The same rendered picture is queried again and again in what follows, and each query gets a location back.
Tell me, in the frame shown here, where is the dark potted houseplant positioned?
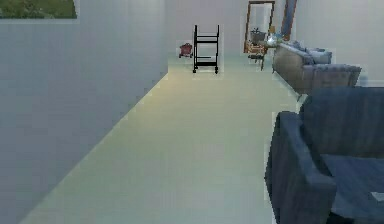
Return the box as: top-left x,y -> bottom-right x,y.
250,27 -> 267,46

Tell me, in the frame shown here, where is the small red wagon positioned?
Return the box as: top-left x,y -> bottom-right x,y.
178,42 -> 194,59

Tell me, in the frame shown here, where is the black rolling cart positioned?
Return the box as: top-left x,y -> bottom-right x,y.
192,24 -> 221,75

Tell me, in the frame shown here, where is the orange wicker basket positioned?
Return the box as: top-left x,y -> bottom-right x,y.
245,40 -> 266,56

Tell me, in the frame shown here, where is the dark wooden side table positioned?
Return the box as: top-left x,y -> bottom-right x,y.
247,39 -> 278,72

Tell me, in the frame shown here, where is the brown framed mirror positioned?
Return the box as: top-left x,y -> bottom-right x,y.
243,0 -> 276,54

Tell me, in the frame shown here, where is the grey brown sofa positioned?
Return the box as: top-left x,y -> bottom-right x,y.
272,40 -> 363,96

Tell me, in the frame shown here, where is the dark blue armchair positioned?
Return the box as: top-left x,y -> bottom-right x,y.
264,86 -> 384,224

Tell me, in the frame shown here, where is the brown blue framed picture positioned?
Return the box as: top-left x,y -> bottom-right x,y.
280,0 -> 298,42

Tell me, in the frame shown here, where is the grey blue sofa cushion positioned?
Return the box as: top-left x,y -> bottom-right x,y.
307,48 -> 333,65

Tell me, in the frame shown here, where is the green framed wall picture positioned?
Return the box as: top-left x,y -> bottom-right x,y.
0,0 -> 78,20

